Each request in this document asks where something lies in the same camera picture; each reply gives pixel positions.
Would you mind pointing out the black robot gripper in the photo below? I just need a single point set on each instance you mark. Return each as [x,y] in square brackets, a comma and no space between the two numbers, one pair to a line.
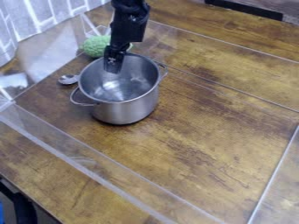
[128,29]

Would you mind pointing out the stainless steel pot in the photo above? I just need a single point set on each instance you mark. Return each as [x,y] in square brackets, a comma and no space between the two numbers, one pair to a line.
[122,97]

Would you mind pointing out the green bumpy toy vegetable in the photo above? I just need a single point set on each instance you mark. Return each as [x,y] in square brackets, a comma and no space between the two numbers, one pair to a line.
[94,46]

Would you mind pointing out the clear acrylic barrier panel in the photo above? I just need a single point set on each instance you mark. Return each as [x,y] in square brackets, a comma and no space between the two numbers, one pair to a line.
[94,173]

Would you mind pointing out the grey white patterned curtain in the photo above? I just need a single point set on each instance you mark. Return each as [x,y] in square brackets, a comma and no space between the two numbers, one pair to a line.
[29,17]

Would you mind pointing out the black bar at back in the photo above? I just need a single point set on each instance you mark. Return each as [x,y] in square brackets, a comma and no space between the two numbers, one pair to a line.
[246,9]

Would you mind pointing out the pink handled spoon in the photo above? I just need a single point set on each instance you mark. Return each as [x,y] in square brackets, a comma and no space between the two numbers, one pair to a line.
[69,79]

